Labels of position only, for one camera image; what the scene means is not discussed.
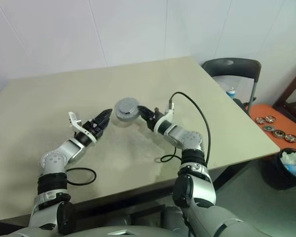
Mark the small bottle with blue label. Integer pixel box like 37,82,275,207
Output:
226,86,237,99

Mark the black trash bin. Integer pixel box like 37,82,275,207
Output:
261,147,296,191

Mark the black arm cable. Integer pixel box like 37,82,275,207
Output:
64,167,97,186
159,91,211,171

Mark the dark framed glass cabinet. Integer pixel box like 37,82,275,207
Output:
272,59,296,129

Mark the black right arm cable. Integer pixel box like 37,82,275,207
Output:
159,91,211,171

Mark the black folding chair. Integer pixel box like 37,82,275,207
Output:
201,58,262,112

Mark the grey robot torso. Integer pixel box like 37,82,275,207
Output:
4,203,264,237

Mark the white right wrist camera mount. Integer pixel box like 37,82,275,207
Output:
152,100,176,135

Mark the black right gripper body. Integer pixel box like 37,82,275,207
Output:
145,107,165,131

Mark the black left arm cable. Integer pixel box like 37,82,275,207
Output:
64,167,97,186

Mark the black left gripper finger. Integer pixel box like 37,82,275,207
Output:
102,114,112,130
92,108,113,123

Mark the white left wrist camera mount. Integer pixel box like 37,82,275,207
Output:
68,111,97,144

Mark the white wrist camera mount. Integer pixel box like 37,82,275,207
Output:
152,100,176,135
68,111,97,144

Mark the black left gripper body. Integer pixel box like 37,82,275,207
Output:
83,119,106,139

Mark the crumpled white trash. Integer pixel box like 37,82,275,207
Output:
280,149,296,166

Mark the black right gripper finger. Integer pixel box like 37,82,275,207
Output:
137,105,153,122

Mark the grey toothed motor cover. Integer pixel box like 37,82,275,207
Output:
114,97,141,115

